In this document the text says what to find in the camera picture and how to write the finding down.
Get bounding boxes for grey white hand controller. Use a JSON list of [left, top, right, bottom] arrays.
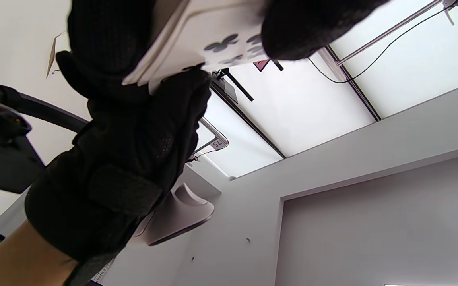
[[0, 83, 215, 247]]

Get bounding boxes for deck of playing cards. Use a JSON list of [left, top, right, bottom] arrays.
[[122, 0, 279, 96]]

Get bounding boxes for person's left forearm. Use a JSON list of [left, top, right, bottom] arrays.
[[0, 218, 80, 286]]

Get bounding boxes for person's left hand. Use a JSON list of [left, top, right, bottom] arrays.
[[24, 0, 213, 265]]

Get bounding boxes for person's right hand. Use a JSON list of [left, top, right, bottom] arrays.
[[261, 0, 390, 61]]

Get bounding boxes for aluminium rail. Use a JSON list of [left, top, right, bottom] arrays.
[[334, 0, 445, 66]]

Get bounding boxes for thin black cable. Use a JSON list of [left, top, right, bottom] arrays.
[[308, 0, 458, 85]]

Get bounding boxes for black clubs playing card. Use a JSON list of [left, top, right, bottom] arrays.
[[149, 0, 279, 95]]

